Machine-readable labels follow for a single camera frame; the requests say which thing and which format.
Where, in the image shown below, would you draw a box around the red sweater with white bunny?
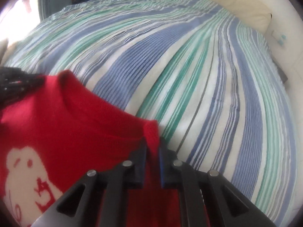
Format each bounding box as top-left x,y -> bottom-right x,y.
1,71 -> 180,226

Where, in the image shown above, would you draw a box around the blue green striped bedspread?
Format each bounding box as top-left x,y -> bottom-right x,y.
5,0 -> 298,226

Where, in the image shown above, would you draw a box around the dark wooden nightstand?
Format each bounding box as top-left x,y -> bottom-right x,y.
274,62 -> 288,84

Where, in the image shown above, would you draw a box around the wall socket with blue plugs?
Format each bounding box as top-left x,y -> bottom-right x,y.
271,30 -> 287,47

